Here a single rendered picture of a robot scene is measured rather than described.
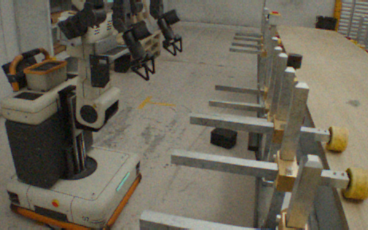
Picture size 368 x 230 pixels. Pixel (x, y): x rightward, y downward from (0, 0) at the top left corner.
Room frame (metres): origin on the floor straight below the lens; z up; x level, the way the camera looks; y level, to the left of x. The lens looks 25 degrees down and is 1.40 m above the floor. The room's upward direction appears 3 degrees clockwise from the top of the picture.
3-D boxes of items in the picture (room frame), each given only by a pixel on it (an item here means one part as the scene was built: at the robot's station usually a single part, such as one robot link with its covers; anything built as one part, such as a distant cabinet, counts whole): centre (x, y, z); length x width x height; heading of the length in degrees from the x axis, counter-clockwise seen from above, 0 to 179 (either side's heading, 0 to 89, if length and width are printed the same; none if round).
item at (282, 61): (1.18, -0.38, 0.90); 0.04 x 0.04 x 0.48; 78
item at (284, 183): (0.67, -0.27, 0.95); 0.14 x 0.06 x 0.05; 168
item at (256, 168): (0.66, -0.22, 0.95); 0.50 x 0.04 x 0.04; 78
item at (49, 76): (1.60, 0.78, 0.87); 0.23 x 0.15 x 0.11; 167
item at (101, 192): (1.57, 0.67, 0.16); 0.67 x 0.64 x 0.25; 77
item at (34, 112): (1.59, 0.76, 0.59); 0.55 x 0.34 x 0.83; 167
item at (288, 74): (0.94, -0.33, 0.91); 0.04 x 0.04 x 0.48; 78
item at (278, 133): (0.91, -0.32, 0.95); 0.14 x 0.06 x 0.05; 168
